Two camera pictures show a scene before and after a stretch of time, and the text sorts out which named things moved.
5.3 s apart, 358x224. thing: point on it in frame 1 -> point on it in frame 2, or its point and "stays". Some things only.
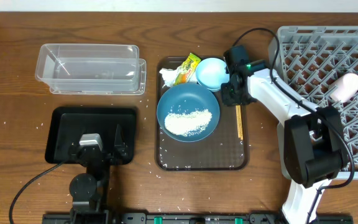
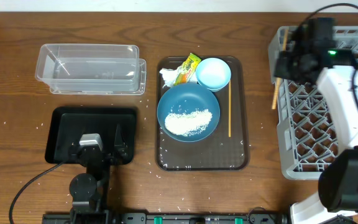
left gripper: x=123 y=150 stays
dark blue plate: x=185 y=98 stays
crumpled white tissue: x=169 y=76 stays
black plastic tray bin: x=68 y=124 stays
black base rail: x=192 y=218 stays
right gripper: x=227 y=98 -> x=283 y=70
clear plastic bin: x=91 y=69 stays
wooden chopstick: x=238 y=117 -> x=230 y=107
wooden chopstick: x=239 y=122 -> x=278 y=81
